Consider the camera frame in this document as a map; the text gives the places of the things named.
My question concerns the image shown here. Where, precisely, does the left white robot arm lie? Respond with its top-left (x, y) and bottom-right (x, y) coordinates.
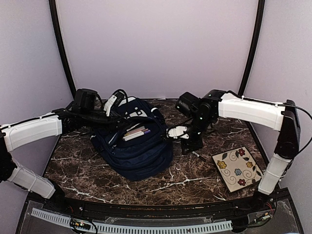
top-left (0, 89), bottom-right (128, 213)

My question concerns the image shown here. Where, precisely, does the grey slotted cable duct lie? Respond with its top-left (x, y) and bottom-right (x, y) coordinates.
top-left (31, 208), bottom-right (233, 234)

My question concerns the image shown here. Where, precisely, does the black frame post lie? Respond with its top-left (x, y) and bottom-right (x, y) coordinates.
top-left (238, 0), bottom-right (265, 96)
top-left (48, 0), bottom-right (77, 98)

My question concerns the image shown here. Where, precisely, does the square floral ceramic plate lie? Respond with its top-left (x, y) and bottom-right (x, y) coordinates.
top-left (212, 147), bottom-right (263, 193)

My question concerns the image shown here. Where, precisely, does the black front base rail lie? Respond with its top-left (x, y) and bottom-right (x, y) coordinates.
top-left (16, 189), bottom-right (304, 234)

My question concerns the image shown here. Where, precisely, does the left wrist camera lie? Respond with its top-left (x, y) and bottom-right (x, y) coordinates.
top-left (103, 91), bottom-right (124, 117)

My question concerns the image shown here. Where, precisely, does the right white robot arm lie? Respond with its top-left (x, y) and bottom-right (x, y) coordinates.
top-left (166, 89), bottom-right (301, 212)

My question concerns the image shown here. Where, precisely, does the red-capped white marker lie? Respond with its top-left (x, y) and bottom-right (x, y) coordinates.
top-left (125, 124), bottom-right (144, 136)

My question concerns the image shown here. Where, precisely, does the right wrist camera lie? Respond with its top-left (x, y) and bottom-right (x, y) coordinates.
top-left (166, 126), bottom-right (189, 139)

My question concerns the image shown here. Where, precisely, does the purple-capped white marker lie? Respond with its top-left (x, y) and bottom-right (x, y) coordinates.
top-left (123, 129), bottom-right (151, 141)

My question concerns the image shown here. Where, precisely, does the black-capped white marker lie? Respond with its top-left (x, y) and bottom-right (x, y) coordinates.
top-left (192, 151), bottom-right (206, 162)

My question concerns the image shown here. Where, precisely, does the right black frame post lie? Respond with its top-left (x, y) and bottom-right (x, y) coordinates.
top-left (238, 0), bottom-right (265, 96)

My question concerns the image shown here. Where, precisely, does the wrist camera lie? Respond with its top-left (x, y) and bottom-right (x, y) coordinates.
top-left (103, 91), bottom-right (124, 117)
top-left (166, 126), bottom-right (189, 139)

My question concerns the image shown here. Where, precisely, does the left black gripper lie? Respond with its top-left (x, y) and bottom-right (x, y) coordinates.
top-left (81, 110), bottom-right (130, 134)

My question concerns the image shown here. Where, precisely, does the navy blue student backpack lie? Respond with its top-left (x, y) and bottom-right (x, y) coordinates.
top-left (90, 97), bottom-right (173, 181)

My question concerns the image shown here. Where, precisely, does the left black frame post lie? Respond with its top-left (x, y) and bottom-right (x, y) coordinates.
top-left (48, 0), bottom-right (77, 98)

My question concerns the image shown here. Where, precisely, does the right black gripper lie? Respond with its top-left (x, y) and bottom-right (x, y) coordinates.
top-left (180, 115), bottom-right (214, 155)

